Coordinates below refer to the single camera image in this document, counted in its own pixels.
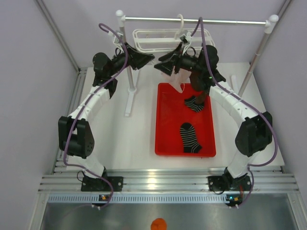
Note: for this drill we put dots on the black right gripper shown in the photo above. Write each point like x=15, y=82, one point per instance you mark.
x=167, y=67

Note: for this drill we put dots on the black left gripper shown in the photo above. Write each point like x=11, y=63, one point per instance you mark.
x=138, y=59

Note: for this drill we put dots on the pale pink sock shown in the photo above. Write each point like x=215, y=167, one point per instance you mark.
x=176, y=79

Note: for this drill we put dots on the white clip sock hanger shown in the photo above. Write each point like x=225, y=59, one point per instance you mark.
x=166, y=40

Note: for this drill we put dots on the brown sock striped cuff long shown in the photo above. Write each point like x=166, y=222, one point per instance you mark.
x=196, y=85

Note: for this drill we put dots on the black striped sock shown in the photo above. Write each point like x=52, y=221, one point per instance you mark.
x=191, y=104
x=189, y=138

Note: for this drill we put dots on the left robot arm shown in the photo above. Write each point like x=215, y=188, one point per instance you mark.
x=75, y=135

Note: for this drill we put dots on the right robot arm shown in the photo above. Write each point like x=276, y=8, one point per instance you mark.
x=255, y=128

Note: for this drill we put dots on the white rack base foot left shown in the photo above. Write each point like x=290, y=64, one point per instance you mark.
x=133, y=79

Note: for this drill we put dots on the red plastic tray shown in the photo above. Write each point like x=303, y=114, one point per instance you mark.
x=171, y=113

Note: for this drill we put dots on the orange round object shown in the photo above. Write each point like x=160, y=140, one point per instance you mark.
x=159, y=224

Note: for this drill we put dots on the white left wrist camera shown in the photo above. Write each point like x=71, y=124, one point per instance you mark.
x=116, y=36

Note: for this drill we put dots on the white drying rack frame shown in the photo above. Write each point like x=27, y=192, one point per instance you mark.
x=268, y=25

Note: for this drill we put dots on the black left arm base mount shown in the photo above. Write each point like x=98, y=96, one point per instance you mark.
x=97, y=185

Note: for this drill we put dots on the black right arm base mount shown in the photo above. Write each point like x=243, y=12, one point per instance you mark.
x=222, y=183

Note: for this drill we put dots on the aluminium mounting rail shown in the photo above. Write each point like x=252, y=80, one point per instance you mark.
x=271, y=180

